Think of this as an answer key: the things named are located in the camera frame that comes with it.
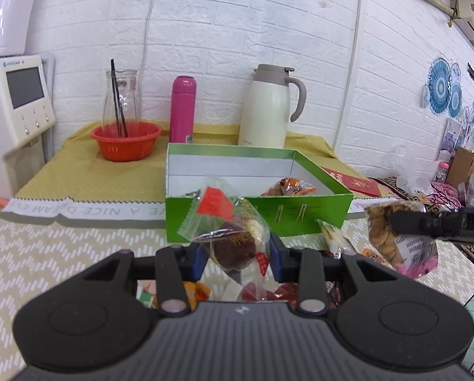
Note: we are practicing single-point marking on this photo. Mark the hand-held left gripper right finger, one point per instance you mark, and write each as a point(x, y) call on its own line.
point(276, 262)

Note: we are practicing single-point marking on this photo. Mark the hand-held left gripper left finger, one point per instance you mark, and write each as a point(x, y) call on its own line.
point(199, 262)

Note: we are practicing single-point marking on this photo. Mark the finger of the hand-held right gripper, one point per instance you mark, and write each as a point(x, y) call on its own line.
point(423, 224)

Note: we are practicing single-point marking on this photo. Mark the clear bag of cookies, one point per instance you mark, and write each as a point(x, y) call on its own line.
point(387, 234)

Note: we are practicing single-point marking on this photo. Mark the clear packet with brown cake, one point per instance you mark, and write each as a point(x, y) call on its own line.
point(231, 242)

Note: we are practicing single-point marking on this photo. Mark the green cardboard box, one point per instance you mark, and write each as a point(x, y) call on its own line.
point(237, 166)

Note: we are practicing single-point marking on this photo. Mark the red snack packet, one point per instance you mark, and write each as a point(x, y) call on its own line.
point(260, 291)

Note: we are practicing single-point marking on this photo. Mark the clear plastic bags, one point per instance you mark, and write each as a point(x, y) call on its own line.
point(413, 174)

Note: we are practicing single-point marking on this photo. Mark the pink lid bottle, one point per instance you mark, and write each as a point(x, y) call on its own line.
point(443, 170)

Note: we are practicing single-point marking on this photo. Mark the brown cardboard box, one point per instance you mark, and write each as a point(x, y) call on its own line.
point(463, 164)

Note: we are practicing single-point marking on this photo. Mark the clear snack packet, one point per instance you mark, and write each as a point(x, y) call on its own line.
point(334, 236)

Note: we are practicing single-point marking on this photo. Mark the orange snack packets pile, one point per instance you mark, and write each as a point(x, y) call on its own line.
point(290, 187)

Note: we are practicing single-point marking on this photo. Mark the red plastic basket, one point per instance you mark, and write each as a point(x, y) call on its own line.
point(126, 143)

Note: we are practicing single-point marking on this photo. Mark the yellow tablecloth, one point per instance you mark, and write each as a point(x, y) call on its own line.
point(82, 174)

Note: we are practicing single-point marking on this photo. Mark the white thermal jug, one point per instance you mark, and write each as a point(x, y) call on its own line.
point(264, 111)

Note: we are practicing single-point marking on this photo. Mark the pink thermos bottle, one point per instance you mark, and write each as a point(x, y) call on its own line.
point(182, 107)

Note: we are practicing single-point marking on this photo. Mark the black straws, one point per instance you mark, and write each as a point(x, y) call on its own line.
point(118, 95)

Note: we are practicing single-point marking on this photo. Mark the glass carafe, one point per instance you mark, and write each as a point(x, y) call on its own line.
point(120, 91)

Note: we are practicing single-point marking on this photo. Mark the white appliance with screen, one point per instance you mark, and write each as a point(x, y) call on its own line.
point(11, 103)

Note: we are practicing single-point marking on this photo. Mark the wall pictures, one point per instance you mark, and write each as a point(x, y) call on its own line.
point(453, 137)

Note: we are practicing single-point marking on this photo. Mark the blue round wall decorations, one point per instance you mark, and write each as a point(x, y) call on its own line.
point(443, 87)

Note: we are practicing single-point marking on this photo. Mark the white wall conduit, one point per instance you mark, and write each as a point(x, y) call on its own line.
point(354, 47)

